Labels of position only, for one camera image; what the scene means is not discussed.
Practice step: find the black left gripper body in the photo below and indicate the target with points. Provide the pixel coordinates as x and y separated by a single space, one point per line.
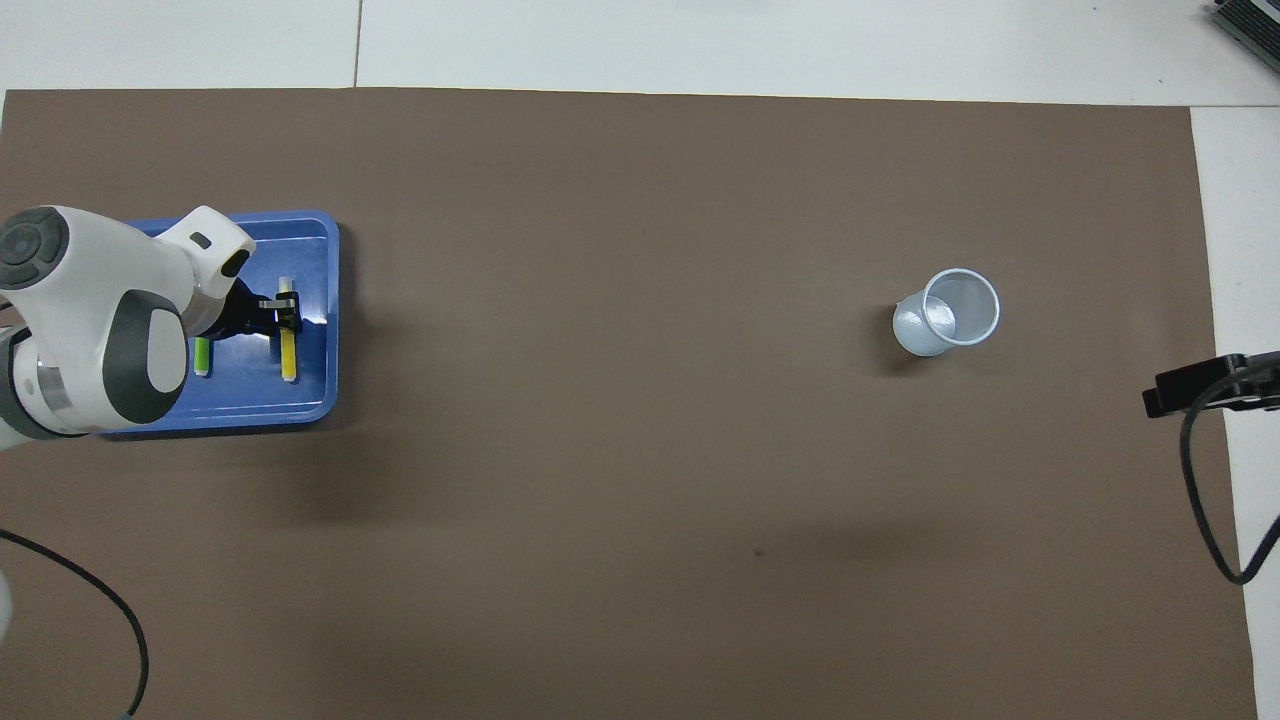
245 315

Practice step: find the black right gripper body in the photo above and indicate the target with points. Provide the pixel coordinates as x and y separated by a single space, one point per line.
1255 382

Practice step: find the yellow marker pen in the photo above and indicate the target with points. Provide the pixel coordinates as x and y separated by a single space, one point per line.
288 355

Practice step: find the green marker pen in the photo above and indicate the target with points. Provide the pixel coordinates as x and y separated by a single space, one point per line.
202 358

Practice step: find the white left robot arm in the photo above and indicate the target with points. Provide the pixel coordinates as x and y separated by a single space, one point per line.
90 300

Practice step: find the blue plastic tray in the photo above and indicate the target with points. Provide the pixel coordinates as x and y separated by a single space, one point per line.
310 390

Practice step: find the clear plastic cup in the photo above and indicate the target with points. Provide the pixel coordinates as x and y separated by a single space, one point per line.
925 330

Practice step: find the grey ribbed device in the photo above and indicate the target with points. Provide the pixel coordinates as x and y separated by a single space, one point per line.
1250 25

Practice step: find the brown paper table mat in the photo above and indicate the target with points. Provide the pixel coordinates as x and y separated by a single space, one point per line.
640 450

